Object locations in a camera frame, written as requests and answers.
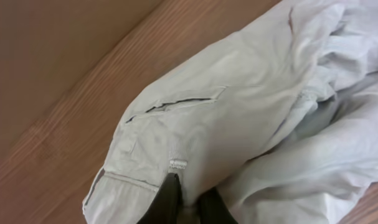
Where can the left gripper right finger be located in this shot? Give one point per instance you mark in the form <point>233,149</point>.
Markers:
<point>212,209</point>

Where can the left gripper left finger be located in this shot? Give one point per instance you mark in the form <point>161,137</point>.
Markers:
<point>165,206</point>

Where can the beige khaki shorts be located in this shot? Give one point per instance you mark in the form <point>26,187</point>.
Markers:
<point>280,117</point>

